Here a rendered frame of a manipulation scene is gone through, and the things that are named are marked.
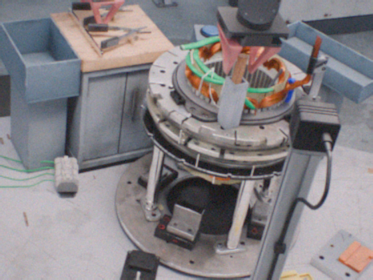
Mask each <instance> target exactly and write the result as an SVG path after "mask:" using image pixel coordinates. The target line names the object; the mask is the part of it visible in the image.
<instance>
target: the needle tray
mask: <svg viewBox="0 0 373 280"><path fill-rule="evenodd" d="M287 26H288V28H289V29H290V35H289V37H288V40H286V39H285V38H284V37H280V40H281V41H282V43H283V44H282V47H281V49H280V51H279V52H278V53H276V55H278V56H279V57H281V58H283V59H284V60H286V61H288V62H289V63H291V64H292V65H295V66H296V67H297V68H298V69H300V70H301V71H302V72H303V73H304V74H305V75H307V73H306V71H307V69H308V61H309V58H310V55H311V52H312V47H313V45H314V44H315V42H316V39H317V36H319V37H321V38H320V40H321V39H322V40H321V47H320V50H319V54H318V57H319V56H320V55H328V56H329V60H328V63H327V65H326V68H325V72H324V76H323V78H322V80H321V84H320V88H319V90H318V94H317V97H320V99H321V100H322V101H323V103H330V104H333V105H335V106H336V109H337V114H339V112H340V110H341V105H342V102H343V100H344V98H345V97H346V98H348V99H349V100H351V101H353V102H355V103H356V104H359V103H361V102H362V101H364V100H366V99H367V98H369V97H371V96H372V95H373V60H370V59H369V58H367V57H365V56H363V55H361V54H359V53H358V52H355V51H354V50H353V49H351V48H348V47H347V46H345V45H343V44H341V43H339V42H337V41H336V40H333V39H332V38H330V37H329V36H326V35H325V34H323V33H321V32H319V31H317V30H315V29H314V28H311V27H309V26H308V25H307V24H304V23H303V22H301V21H299V20H297V21H296V22H293V23H292V24H288V25H287Z"/></svg>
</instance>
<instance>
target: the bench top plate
mask: <svg viewBox="0 0 373 280"><path fill-rule="evenodd" d="M0 155H2V156H5V157H8V158H12V159H15V160H18V161H21V160H20V158H19V156H18V154H17V152H16V150H15V148H14V146H13V144H12V142H11V116H10V117H0ZM133 163H134V162H132V163H127V164H124V165H119V166H112V167H108V168H105V169H100V170H94V171H90V172H86V173H82V174H78V177H79V190H78V193H77V192H76V197H74V199H61V197H60V196H59V191H58V193H57V191H56V186H55V182H52V181H44V182H42V183H39V184H38V185H36V186H34V187H0V280H120V278H121V272H122V270H123V266H124V263H125V258H126V255H127V251H133V249H134V250H137V251H143V250H142V249H141V248H140V247H139V246H137V244H136V243H134V242H133V240H132V239H131V238H130V237H129V236H128V235H127V233H126V232H125V230H124V228H123V227H122V225H121V222H120V221H119V218H118V216H117V210H116V205H115V197H116V192H117V185H118V183H119V181H120V179H121V176H122V175H123V174H124V172H125V171H126V170H127V169H128V168H129V166H131V165H132V164H133ZM326 166H327V157H324V158H323V159H322V160H320V164H319V166H318V169H317V171H316V175H315V178H314V180H313V183H312V187H311V190H310V193H309V195H308V199H307V201H308V202H309V203H311V204H312V205H316V204H317V203H318V202H319V200H320V198H321V196H322V195H323V192H324V185H325V180H326ZM368 168H371V169H373V154H372V153H367V152H365V151H361V150H355V149H351V148H348V147H344V146H339V145H335V146H334V149H333V152H332V172H331V180H330V188H329V194H328V196H327V198H326V200H325V202H324V204H323V205H322V206H321V207H320V208H319V209H317V210H315V211H314V210H311V209H309V208H308V207H307V206H306V205H305V206H304V211H303V213H302V216H301V218H300V233H299V236H298V239H297V240H296V243H295V245H294V247H293V248H292V250H291V251H290V252H289V254H288V258H287V260H286V263H285V265H284V270H283V272H287V271H291V270H296V272H297V273H298V274H301V273H307V272H310V274H311V275H312V277H313V279H314V280H333V279H332V278H331V277H329V276H327V275H326V274H325V273H323V272H321V271H320V270H319V269H317V268H315V267H314V266H312V265H311V264H310V260H311V258H312V256H313V255H315V254H316V252H317V251H319V250H320V248H321V247H323V246H324V245H325V243H327V242H328V241H329V239H331V238H332V237H333V235H335V234H336V233H337V231H339V230H341V229H343V230H345V231H347V232H348V233H349V234H352V235H353V236H354V237H356V238H357V239H359V240H361V241H362V242H363V243H365V244H367V245H369V246H370V247H372V248H373V174H371V173H367V171H368ZM44 173H51V174H55V170H54V169H50V170H44V171H39V172H35V173H31V174H27V172H26V171H18V170H12V169H9V168H6V167H3V166H0V175H2V176H6V177H10V178H12V179H28V178H31V177H35V176H38V175H40V174H44ZM12 179H6V178H3V177H0V186H29V185H34V184H36V183H38V182H40V181H42V180H44V179H52V180H55V175H50V174H46V175H42V176H40V177H37V178H34V179H28V180H25V181H16V180H12ZM312 213H313V214H314V215H315V216H314V215H313V214H312ZM315 217H316V218H315ZM112 266H113V267H114V268H115V270H116V271H115V270H114V269H113V267H112ZM117 271H118V272H119V273H117ZM314 271H315V272H314ZM250 276H251V275H243V276H240V277H207V276H203V275H194V274H192V273H188V272H186V271H181V270H178V269H175V268H174V267H170V266H168V265H166V264H165V263H161V262H159V267H158V270H157V278H156V280H250ZM314 276H315V277H314Z"/></svg>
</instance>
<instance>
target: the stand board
mask: <svg viewBox="0 0 373 280"><path fill-rule="evenodd" d="M123 9H124V10H133V12H120V13H116V14H117V22H116V23H113V21H112V20H110V21H109V23H108V25H109V26H113V27H124V28H140V27H145V26H147V27H148V28H145V29H141V31H151V33H143V34H136V35H133V36H134V37H135V40H134V45H131V44H130V43H129V41H128V40H127V39H125V40H124V41H121V42H120V43H119V44H118V45H115V46H113V47H109V48H108V49H102V50H103V58H100V57H99V55H98V54H97V53H96V51H95V50H94V49H93V48H92V45H91V44H90V43H89V42H88V40H87V39H86V37H85V36H84V35H83V33H82V32H81V31H80V30H79V28H78V27H77V25H76V24H75V22H74V21H73V20H72V19H71V16H70V15H69V14H68V12H66V13H56V14H51V17H52V18H53V19H54V20H55V22H56V24H58V26H59V28H60V30H62V32H63V34H64V36H66V38H67V40H68V41H69V43H70V44H71V45H72V47H73V48H74V49H75V51H76V53H77V54H78V55H79V57H80V58H81V70H82V72H84V73H86V72H90V71H97V70H101V69H112V68H117V67H124V66H129V65H140V64H144V63H152V62H155V61H156V60H157V58H158V57H160V56H161V55H162V54H163V53H165V52H168V51H169V50H170V49H174V48H175V47H174V45H172V44H171V42H170V41H169V40H168V39H167V38H166V37H165V36H164V35H163V33H162V32H161V31H160V30H159V28H157V26H156V25H155V24H154V23H153V22H152V21H151V20H150V19H149V17H148V16H146V14H145V12H143V11H142V9H141V8H140V7H139V6H138V5H131V6H129V7H127V8H123ZM74 13H75V15H76V16H77V17H78V18H79V20H80V21H81V23H82V24H83V18H86V17H89V16H93V15H94V14H93V11H92V10H91V11H74ZM89 33H90V34H91V36H92V38H93V39H94V40H95V41H96V43H97V45H99V46H100V44H101V41H102V40H106V39H110V38H112V37H115V36H117V37H120V36H122V35H124V34H125V33H126V32H116V31H108V32H89Z"/></svg>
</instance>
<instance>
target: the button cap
mask: <svg viewBox="0 0 373 280"><path fill-rule="evenodd" d="M202 32H203V33H204V34H205V35H208V36H211V37H216V36H219V34H218V27H216V26H214V25H205V26H204V27H203V28H202Z"/></svg>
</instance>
